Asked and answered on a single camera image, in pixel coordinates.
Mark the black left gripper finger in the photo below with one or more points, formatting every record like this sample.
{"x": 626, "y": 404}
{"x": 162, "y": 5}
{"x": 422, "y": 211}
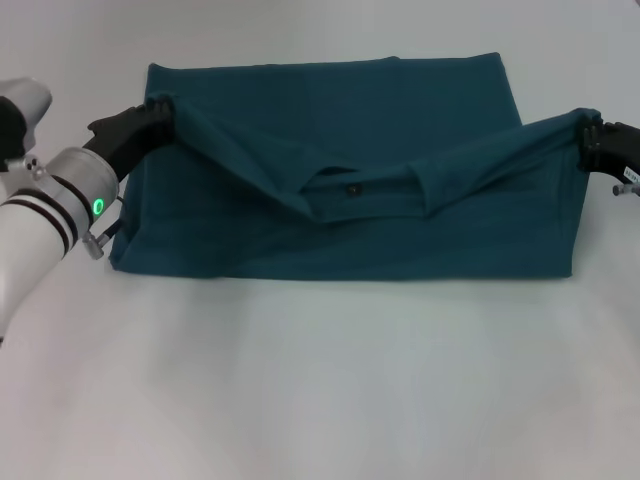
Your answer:
{"x": 160, "y": 112}

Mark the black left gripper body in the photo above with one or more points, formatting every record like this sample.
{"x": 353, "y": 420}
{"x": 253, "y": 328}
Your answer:
{"x": 117, "y": 137}

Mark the teal shirt with FREE print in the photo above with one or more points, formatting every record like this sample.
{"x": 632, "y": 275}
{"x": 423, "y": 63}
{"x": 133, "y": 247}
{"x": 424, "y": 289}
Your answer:
{"x": 350, "y": 225}

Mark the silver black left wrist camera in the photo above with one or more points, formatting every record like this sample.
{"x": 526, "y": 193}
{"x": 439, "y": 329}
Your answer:
{"x": 20, "y": 115}

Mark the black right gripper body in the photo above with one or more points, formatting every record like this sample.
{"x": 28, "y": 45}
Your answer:
{"x": 617, "y": 150}

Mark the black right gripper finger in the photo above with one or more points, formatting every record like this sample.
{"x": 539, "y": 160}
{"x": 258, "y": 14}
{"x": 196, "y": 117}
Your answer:
{"x": 590, "y": 142}

